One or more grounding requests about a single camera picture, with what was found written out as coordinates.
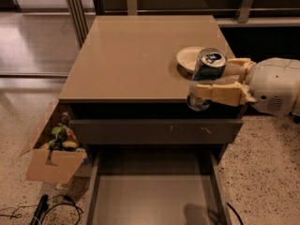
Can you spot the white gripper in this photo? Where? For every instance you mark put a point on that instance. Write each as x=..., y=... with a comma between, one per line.
x=272, y=84

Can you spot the blue silver redbull can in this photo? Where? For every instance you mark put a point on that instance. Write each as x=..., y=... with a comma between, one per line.
x=210, y=65

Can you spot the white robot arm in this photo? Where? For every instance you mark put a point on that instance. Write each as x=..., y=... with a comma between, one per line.
x=271, y=86

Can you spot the grey top drawer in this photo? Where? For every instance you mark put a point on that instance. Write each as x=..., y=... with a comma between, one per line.
x=156, y=131

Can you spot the grey drawer cabinet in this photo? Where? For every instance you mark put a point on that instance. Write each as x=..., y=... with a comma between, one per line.
x=127, y=69

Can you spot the open grey middle drawer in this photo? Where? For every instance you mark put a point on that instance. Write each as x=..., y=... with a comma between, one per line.
x=156, y=187

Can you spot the white paper bowl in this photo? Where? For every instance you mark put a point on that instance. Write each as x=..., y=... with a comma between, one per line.
x=187, y=58

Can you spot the colourful items in box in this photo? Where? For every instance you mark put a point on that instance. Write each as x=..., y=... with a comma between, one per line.
x=64, y=138

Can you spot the cardboard box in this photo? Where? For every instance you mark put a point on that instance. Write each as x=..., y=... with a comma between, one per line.
x=53, y=166

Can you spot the black device on floor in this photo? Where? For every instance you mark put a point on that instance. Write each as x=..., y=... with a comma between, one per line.
x=41, y=208

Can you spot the metal railing frame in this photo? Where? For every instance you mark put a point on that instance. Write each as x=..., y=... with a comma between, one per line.
x=236, y=11

